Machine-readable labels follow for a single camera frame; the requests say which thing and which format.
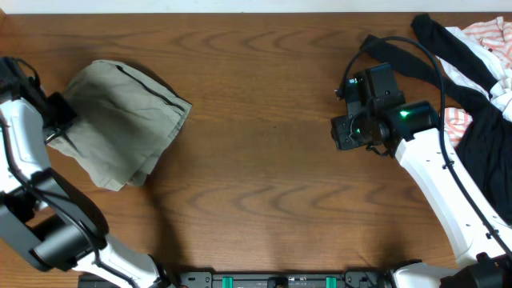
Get khaki green shorts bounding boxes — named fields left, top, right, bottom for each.
left=49, top=60, right=192, bottom=191

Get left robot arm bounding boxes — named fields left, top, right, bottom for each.
left=1, top=57, right=174, bottom=287

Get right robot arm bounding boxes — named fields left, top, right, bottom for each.
left=331, top=102, right=511, bottom=287

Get black long garment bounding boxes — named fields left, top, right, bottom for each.
left=363, top=14, right=511, bottom=223

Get orange striped shirt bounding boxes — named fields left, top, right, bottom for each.
left=439, top=15, right=512, bottom=148

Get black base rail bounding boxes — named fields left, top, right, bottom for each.
left=170, top=269, right=395, bottom=288

